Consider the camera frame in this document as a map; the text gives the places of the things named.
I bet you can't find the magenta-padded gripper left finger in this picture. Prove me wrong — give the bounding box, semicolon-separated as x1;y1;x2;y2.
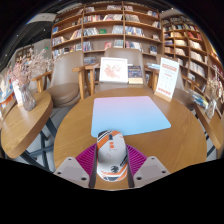
53;143;98;190

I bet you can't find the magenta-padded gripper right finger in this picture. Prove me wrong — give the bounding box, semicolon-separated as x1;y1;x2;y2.
125;143;172;190

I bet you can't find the white orange black computer mouse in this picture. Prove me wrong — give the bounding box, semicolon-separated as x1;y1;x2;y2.
95;129;129;183

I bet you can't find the pink blue gradient mouse pad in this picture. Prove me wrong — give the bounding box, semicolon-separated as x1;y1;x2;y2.
90;95;172;138

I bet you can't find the round wooden side table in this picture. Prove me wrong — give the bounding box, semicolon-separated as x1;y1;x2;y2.
0;91;58;161

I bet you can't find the wooden table with black legs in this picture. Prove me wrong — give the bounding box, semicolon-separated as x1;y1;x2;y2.
194;103;224;158

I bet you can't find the beige wooden-armed armchair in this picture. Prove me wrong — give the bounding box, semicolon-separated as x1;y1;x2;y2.
31;50;98;108
84;47;158;94
151;54;196;111

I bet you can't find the glass vase with pink flowers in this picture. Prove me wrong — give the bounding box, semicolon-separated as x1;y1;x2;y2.
8;48;63;112

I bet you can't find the stack of colourful books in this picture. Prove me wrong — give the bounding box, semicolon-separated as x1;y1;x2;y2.
189;89;209;109

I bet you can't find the glass vase with pale flowers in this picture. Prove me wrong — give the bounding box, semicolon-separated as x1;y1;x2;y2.
203;66;224;120

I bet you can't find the white red sign stand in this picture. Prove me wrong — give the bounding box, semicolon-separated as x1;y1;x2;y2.
154;56;180;103

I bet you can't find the small white table sign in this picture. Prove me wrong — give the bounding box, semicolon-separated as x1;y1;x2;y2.
12;79;24;108

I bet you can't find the dark cover book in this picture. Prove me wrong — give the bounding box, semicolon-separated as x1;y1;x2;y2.
127;65;144;85

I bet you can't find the white framed floral picture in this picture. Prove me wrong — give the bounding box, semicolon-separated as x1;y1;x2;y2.
98;56;129;84

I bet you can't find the small distant wooden bookshelf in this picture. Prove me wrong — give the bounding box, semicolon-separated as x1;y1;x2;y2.
14;44;34;64

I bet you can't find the curved wooden bookshelf with books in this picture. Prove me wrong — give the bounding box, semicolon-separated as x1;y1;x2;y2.
159;14;224;101

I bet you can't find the wide wooden bookshelf with books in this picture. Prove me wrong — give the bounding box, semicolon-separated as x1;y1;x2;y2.
50;1;163;68

